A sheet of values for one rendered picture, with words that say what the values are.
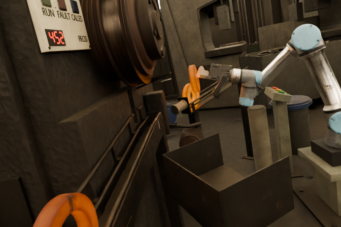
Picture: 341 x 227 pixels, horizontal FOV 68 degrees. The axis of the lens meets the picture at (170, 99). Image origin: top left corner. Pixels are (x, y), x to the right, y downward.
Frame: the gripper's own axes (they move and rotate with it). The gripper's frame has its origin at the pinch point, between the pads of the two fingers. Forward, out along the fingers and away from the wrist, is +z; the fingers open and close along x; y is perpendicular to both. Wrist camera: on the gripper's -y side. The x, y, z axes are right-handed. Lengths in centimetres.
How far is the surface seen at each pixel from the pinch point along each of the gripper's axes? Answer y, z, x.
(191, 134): -32.1, -2.4, 6.6
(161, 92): -9.4, 15.3, 12.0
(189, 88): -9.7, 3.1, -10.0
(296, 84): -22, -104, -178
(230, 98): -58, -35, -231
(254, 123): -32, -41, -31
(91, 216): -19, 10, 97
